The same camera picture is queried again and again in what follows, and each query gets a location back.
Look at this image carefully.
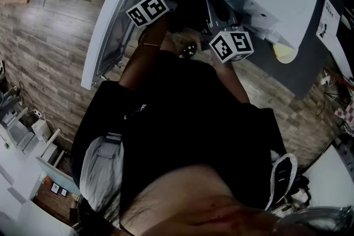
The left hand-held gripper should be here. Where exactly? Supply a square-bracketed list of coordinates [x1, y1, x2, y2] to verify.
[125, 0, 186, 30]

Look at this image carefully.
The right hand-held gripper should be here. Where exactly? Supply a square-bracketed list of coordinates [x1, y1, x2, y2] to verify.
[200, 0, 255, 65]

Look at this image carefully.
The white plate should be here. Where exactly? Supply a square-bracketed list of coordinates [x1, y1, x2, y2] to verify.
[272, 42, 299, 65]

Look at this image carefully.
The person's left forearm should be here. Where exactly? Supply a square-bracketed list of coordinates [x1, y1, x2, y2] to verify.
[118, 16, 171, 92]

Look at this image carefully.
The person's right forearm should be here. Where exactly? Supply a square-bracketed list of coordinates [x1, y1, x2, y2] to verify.
[211, 55, 252, 105]

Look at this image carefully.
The black shoe with yellow charms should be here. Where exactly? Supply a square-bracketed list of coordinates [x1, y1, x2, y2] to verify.
[178, 40, 199, 59]

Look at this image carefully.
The person's bare leg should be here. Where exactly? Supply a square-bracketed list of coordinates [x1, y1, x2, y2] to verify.
[162, 29, 195, 56]

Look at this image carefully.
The dark grey table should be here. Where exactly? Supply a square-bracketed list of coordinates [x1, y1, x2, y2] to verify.
[93, 0, 346, 101]

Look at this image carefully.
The white printed paper sheet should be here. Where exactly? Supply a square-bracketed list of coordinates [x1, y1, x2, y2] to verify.
[315, 0, 342, 43]

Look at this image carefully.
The person in dark shirt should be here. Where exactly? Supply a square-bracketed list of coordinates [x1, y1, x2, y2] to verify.
[70, 50, 288, 211]

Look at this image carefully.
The white railing base ledge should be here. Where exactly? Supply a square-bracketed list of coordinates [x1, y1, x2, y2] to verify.
[325, 0, 354, 81]

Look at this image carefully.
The wooden coat rack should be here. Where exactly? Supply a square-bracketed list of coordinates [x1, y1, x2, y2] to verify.
[322, 68, 354, 84]

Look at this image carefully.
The person's face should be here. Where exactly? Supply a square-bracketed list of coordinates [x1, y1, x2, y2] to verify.
[119, 165, 280, 236]

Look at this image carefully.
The white table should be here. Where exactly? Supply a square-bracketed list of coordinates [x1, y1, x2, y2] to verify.
[302, 144, 354, 208]

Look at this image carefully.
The white square box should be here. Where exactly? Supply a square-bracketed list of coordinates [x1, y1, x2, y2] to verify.
[30, 119, 53, 144]

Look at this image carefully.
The thin gold bracelet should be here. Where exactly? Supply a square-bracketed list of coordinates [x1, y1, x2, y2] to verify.
[137, 41, 163, 49]

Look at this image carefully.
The white bench frame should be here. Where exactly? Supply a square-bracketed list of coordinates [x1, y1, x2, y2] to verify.
[0, 85, 81, 197]

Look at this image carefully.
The grey head mount part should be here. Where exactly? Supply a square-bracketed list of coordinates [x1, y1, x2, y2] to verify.
[273, 205, 354, 236]

